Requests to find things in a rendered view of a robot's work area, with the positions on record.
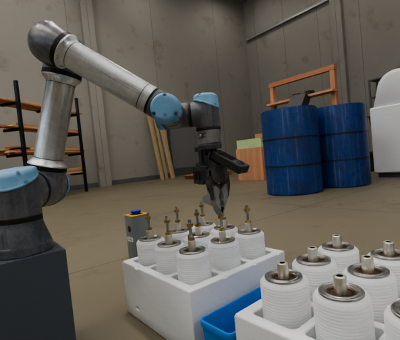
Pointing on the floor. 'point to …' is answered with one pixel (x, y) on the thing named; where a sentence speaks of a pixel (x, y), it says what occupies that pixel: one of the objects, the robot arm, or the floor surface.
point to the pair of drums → (316, 148)
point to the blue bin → (226, 318)
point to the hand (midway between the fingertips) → (221, 210)
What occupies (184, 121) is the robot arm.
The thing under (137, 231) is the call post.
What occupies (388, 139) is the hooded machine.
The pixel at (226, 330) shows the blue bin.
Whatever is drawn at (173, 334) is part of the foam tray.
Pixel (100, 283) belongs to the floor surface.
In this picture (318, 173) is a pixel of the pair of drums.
